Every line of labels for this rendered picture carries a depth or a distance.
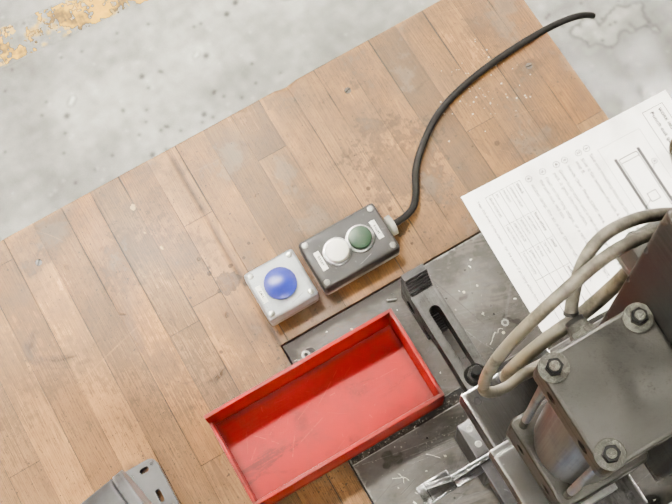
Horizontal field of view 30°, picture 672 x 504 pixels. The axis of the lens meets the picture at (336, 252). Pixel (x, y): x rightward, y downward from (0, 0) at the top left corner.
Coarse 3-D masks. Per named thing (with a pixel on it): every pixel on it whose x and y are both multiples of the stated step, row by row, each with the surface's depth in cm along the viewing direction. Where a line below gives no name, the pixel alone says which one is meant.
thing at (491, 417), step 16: (544, 352) 125; (496, 384) 124; (528, 384) 124; (464, 400) 124; (480, 400) 124; (496, 400) 124; (512, 400) 124; (528, 400) 124; (480, 416) 124; (496, 416) 124; (512, 416) 123; (480, 432) 125; (496, 432) 123; (496, 448) 118; (512, 448) 118; (496, 464) 119; (512, 464) 118; (512, 480) 118; (528, 480) 117; (624, 480) 121; (528, 496) 117; (544, 496) 117; (592, 496) 119; (608, 496) 121; (624, 496) 121; (640, 496) 120
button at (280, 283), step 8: (272, 272) 150; (280, 272) 150; (288, 272) 150; (264, 280) 150; (272, 280) 150; (280, 280) 150; (288, 280) 150; (296, 280) 150; (272, 288) 150; (280, 288) 150; (288, 288) 150; (272, 296) 150; (280, 296) 150; (288, 296) 150
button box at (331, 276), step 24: (552, 24) 162; (480, 72) 160; (456, 96) 159; (432, 120) 158; (360, 216) 153; (408, 216) 154; (312, 240) 152; (384, 240) 152; (312, 264) 151; (336, 264) 151; (360, 264) 151; (336, 288) 153
